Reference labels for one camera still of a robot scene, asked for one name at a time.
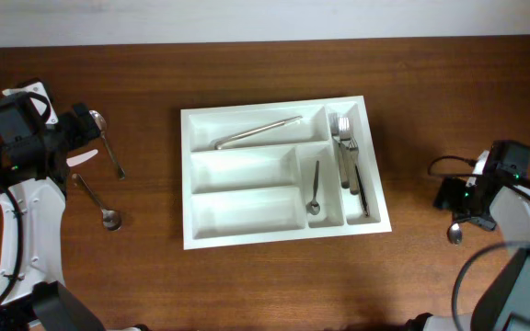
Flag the large steel spoon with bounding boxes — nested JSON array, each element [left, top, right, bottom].
[[89, 110, 126, 180]]

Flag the steel fork dark handle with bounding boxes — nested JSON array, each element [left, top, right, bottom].
[[348, 138, 370, 218]]

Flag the steel teaspoon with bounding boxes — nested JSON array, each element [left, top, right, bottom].
[[305, 160, 320, 215], [447, 223, 463, 245]]

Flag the steel tongs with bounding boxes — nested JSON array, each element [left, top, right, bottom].
[[213, 116, 303, 150]]

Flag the white plastic knife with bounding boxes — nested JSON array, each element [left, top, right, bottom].
[[66, 149, 98, 167]]

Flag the white plastic cutlery tray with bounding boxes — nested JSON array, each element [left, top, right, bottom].
[[180, 96, 391, 250]]

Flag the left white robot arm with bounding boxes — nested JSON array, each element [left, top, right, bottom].
[[0, 90, 104, 330]]

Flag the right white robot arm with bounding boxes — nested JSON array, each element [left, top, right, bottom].
[[404, 140, 530, 330]]

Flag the right black cable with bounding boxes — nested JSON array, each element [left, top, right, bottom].
[[427, 154, 530, 331]]

